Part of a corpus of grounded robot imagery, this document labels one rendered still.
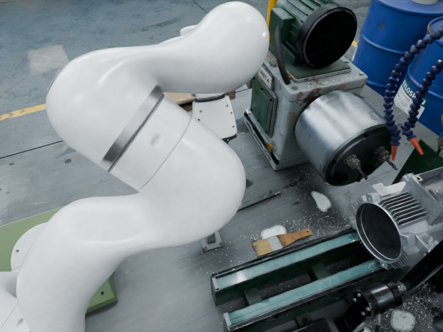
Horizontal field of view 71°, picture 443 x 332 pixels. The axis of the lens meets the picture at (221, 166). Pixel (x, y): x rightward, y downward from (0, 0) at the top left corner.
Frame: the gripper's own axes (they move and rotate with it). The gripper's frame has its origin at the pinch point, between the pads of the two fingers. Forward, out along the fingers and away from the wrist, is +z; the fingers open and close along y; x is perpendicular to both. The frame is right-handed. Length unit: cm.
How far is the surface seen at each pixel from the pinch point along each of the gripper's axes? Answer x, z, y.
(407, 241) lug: -28.9, 19.9, 32.2
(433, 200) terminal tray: -28, 13, 40
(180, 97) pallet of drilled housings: 194, 8, 22
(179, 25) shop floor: 356, -61, 62
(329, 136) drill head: -1.3, 1.5, 32.2
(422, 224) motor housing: -27, 19, 39
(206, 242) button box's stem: 9.7, 30.9, -6.5
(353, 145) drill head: -6.2, 4.2, 36.3
